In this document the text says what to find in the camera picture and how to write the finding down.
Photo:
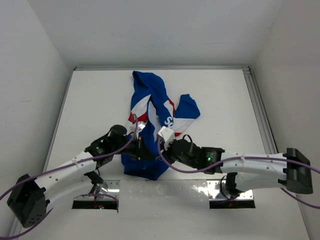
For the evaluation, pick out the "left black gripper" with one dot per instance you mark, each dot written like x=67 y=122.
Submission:
x=145 y=154

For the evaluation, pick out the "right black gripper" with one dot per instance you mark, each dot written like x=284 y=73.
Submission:
x=166 y=152

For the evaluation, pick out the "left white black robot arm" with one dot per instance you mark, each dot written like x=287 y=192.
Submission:
x=33 y=197

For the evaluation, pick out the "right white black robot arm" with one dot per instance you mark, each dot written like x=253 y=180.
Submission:
x=290 y=170

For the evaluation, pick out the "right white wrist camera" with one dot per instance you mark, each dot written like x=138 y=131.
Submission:
x=167 y=135

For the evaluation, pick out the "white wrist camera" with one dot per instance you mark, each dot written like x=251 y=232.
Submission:
x=167 y=135
x=137 y=127

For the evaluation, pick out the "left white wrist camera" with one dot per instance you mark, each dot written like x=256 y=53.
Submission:
x=137 y=127

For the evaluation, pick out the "metal base plate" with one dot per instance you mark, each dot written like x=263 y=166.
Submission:
x=198 y=193

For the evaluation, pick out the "aluminium frame rail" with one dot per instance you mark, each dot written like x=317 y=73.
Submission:
x=232 y=113

